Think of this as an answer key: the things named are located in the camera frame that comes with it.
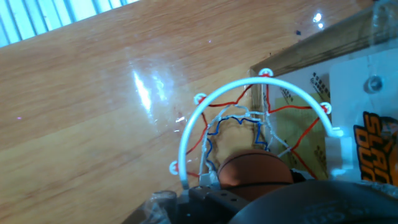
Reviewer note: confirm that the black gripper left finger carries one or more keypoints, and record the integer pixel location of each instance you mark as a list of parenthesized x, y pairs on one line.
[(214, 202)]

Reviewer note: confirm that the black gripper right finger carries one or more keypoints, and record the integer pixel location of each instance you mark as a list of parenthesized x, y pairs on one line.
[(297, 176)]

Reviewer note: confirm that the small orange toy basketball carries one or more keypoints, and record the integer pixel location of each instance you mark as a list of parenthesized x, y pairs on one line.
[(253, 169)]

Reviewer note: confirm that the toy basketball hoop with backboard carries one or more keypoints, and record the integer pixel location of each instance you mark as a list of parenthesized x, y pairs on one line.
[(348, 102)]

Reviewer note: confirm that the glossy wooden board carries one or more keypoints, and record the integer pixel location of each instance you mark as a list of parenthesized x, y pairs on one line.
[(77, 109)]

